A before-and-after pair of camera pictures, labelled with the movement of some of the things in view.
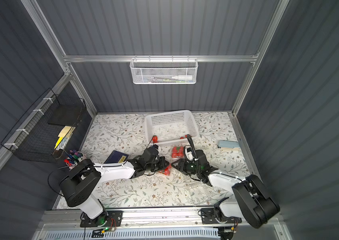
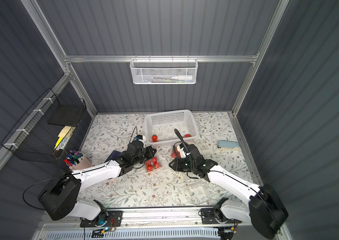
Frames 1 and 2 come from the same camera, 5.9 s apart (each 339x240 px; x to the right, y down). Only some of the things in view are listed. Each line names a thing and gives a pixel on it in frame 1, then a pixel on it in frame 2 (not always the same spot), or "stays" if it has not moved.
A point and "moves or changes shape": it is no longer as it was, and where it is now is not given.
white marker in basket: (182, 77) stays
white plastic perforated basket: (170, 128) stays
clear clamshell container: (166, 171) moves or changes shape
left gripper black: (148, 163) → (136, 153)
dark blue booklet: (116, 157) stays
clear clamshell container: (177, 151) stays
